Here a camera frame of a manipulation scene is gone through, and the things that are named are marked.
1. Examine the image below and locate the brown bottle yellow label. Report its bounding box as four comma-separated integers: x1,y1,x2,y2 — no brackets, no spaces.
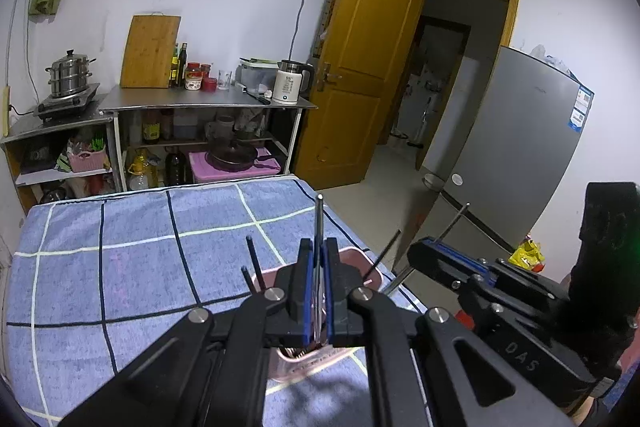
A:
142,109,161,145

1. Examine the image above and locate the dark oil bottle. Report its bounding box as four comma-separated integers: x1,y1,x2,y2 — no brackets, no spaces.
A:
164,147,188,186

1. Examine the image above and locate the wall poster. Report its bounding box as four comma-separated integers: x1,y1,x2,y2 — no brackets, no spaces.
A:
310,0,348,58

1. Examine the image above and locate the pink storage box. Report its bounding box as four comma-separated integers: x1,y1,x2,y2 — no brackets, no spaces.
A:
187,151,282,184

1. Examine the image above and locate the yellow snack bag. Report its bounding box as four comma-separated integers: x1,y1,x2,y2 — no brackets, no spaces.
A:
507,239,546,273

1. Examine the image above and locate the white plastic bag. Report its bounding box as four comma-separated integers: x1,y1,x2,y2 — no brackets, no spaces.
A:
530,44,581,80

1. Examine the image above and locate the blue checked cloth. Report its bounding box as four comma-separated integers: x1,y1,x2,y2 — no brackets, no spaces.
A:
5,174,431,427

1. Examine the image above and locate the black frying pan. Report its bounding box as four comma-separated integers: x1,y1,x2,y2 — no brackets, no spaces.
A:
205,142,273,172

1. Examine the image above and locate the black induction cooker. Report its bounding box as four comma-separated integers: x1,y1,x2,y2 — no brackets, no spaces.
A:
32,83,101,122

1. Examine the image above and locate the yellow wooden door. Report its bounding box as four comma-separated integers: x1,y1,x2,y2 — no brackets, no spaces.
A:
292,0,426,190

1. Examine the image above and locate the clear plastic container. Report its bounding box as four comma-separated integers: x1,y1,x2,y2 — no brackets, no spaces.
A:
172,109,198,140

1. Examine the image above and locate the black handled knife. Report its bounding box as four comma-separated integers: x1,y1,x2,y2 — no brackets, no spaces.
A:
242,87,273,106

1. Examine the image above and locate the pink utensil holder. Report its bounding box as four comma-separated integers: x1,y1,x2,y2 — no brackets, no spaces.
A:
248,246,396,383

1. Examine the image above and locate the metal chopstick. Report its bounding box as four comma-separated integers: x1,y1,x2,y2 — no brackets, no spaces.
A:
313,193,326,345
382,203,471,295

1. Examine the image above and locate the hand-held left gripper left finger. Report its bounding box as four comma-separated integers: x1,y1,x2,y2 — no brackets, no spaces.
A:
57,237,315,427

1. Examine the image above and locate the yellow power strip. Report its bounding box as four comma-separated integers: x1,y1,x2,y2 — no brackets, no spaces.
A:
1,86,12,138

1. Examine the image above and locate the low steel shelf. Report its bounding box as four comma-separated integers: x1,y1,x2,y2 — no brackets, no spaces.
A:
0,114,121,212

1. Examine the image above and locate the pink plastic basket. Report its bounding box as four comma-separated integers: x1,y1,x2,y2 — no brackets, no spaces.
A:
67,144,108,172

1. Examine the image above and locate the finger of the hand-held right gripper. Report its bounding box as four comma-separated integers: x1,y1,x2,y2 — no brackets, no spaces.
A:
406,236,572,334

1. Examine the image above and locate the metal door handle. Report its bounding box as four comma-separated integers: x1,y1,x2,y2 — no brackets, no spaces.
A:
315,62,343,92

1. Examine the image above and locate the tall steel table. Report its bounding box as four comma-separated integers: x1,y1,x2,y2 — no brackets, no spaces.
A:
99,84,318,190

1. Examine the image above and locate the yellow oil bottle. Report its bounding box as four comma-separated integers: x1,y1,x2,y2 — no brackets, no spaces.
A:
127,149,153,192

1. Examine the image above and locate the white plastic box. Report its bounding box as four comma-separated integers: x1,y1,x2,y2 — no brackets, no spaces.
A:
236,57,281,95

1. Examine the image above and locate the steel steamer pot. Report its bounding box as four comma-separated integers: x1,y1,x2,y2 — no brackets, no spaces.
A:
45,49,97,98

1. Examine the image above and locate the wooden cutting board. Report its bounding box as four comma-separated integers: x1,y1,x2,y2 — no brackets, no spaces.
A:
120,13,182,88

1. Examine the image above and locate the yellow door frame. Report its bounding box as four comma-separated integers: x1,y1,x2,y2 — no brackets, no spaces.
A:
415,0,521,172

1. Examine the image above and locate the grey refrigerator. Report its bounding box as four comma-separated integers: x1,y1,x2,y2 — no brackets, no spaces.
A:
392,46,596,278

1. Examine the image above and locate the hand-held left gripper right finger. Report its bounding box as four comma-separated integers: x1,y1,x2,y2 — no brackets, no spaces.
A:
322,237,576,427

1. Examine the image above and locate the white electric kettle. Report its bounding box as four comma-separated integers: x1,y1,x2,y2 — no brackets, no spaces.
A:
271,59,316,106

